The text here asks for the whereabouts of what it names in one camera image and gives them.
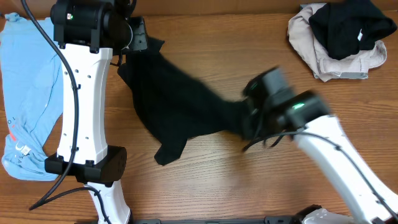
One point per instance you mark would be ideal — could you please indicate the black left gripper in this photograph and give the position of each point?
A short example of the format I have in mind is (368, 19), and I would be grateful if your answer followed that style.
(138, 35)

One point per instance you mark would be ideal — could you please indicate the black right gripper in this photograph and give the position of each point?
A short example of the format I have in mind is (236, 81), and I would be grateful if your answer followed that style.
(249, 116)

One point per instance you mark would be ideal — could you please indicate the black shirt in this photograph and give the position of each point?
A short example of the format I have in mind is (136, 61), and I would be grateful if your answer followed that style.
(174, 107)

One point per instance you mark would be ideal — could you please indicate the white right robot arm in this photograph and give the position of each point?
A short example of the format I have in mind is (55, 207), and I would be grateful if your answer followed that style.
(308, 121)

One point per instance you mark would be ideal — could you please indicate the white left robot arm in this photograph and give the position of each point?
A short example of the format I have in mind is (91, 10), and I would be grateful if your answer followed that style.
(89, 34)

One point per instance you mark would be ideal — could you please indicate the beige garment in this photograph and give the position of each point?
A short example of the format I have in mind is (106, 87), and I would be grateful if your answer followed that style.
(316, 56)

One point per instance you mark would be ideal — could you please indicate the light blue t-shirt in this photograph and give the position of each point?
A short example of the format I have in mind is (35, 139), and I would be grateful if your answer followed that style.
(32, 86)

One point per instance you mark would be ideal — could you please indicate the black folded garment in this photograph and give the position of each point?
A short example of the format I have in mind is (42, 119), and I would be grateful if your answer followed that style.
(345, 28)

